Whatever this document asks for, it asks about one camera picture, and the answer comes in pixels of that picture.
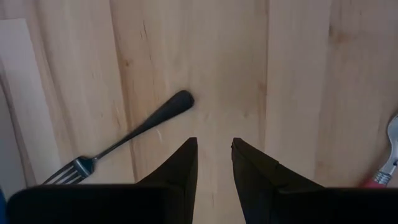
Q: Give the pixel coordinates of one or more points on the black metal fork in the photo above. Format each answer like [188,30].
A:
[168,109]

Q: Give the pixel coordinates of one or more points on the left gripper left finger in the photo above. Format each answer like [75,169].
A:
[183,168]

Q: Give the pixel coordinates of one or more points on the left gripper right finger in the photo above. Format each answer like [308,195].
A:
[255,174]

